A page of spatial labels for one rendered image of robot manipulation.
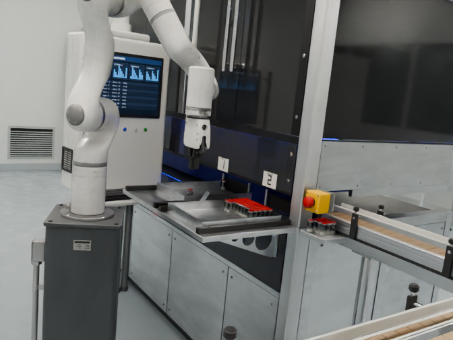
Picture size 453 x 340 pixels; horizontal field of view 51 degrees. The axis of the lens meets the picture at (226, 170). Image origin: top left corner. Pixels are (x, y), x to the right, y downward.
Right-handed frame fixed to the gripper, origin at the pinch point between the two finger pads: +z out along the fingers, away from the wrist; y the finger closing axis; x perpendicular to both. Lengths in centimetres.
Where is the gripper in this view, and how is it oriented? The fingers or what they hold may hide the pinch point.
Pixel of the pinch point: (193, 162)
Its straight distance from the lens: 159.1
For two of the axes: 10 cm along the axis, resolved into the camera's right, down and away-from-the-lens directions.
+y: -5.6, -1.9, 8.0
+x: -8.2, 0.2, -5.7
